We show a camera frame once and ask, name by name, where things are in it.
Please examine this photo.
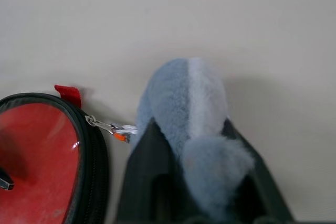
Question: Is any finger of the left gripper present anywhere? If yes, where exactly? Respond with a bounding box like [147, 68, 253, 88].
[0, 170, 15, 191]

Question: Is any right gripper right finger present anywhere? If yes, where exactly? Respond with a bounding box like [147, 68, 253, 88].
[222, 118, 297, 224]

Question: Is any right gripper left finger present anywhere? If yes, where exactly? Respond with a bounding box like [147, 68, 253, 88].
[114, 116, 202, 224]

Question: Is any red table tennis paddle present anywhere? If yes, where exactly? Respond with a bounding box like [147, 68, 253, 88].
[0, 102, 81, 224]

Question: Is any grey fluffy zipper charm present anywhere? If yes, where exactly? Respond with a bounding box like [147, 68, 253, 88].
[111, 57, 256, 224]

